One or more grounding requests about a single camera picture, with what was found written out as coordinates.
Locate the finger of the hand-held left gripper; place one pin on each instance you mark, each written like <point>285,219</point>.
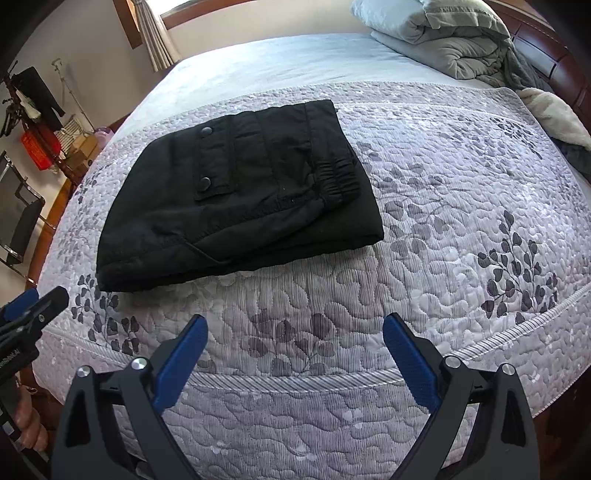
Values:
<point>46,307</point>
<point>21,302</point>

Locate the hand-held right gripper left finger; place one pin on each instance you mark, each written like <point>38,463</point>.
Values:
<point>180,364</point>

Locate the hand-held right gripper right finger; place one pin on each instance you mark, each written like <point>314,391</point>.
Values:
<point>411,360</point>

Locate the black pants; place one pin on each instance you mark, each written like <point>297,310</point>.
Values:
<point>240,194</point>

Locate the person's left hand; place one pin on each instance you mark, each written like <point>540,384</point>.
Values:
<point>30,424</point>

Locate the black folding chair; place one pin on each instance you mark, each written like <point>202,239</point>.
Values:
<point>21,217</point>

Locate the floral quilted bedspread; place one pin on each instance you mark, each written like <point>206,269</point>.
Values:
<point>369,277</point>

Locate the red bag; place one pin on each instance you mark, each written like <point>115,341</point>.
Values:
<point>40,150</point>

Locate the cardboard box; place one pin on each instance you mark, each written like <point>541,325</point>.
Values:
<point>82,154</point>

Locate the pink container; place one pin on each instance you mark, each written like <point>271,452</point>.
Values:
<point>103,137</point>

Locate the coat rack with black jacket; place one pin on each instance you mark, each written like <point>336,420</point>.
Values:
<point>41,97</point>

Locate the dark grey cloth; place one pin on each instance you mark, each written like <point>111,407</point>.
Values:
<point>577,159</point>

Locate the beige fleece blanket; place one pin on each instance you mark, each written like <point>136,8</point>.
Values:
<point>554,115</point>

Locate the beige curtain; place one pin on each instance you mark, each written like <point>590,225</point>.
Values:
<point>157,37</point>

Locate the grey comforter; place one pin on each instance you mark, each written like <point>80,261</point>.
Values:
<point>461,50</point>

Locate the light blue bed sheet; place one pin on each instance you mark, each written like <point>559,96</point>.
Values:
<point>277,64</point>

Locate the light blue pillow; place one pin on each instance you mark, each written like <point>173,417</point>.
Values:
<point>383,11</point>

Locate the wooden window frame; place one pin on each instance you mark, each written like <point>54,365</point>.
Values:
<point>127,23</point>

